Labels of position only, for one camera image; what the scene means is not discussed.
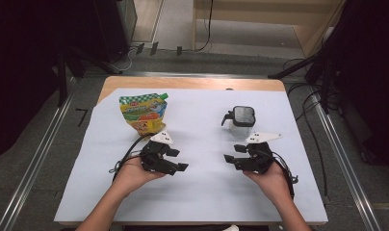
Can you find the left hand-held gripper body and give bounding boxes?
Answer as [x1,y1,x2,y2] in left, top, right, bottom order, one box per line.
[139,129,174,173]

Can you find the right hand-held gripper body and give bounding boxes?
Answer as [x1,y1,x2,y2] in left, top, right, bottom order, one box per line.
[234,131,283,175]

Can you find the yellow green spout pouch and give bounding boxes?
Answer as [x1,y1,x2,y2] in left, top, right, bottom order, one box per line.
[118,92,169,137]

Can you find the person's left hand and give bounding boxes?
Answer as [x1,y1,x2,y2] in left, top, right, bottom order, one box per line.
[114,157,167,196]

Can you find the person's right hand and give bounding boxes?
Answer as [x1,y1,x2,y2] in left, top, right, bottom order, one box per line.
[243,161,293,206]

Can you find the black metal stand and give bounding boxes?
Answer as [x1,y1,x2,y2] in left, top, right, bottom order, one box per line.
[56,44,119,107]
[268,47,331,114]

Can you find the black cabinet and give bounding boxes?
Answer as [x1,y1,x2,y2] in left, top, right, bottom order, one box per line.
[92,0,139,64]

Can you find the light wooden shelf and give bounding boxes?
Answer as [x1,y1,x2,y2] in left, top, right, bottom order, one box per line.
[192,0,348,59]

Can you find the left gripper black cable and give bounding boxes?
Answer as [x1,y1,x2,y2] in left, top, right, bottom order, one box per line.
[108,133,155,182]

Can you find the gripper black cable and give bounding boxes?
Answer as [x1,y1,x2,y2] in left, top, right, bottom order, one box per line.
[271,150,299,200]
[108,133,155,182]

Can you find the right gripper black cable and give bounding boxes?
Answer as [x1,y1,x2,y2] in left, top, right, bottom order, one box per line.
[271,150,299,200]

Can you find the black floor cables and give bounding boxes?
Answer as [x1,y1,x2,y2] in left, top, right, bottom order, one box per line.
[287,57,328,196]

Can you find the short metal floor rail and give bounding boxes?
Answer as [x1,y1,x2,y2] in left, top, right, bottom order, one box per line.
[123,71,269,80]

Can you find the long metal floor rail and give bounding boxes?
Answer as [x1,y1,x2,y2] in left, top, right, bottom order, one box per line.
[311,92,381,231]
[0,76,76,231]

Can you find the white floor cable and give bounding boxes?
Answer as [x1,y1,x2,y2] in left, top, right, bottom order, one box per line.
[118,47,136,71]

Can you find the hanging black cable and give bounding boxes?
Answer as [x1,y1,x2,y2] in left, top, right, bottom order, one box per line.
[195,0,215,52]

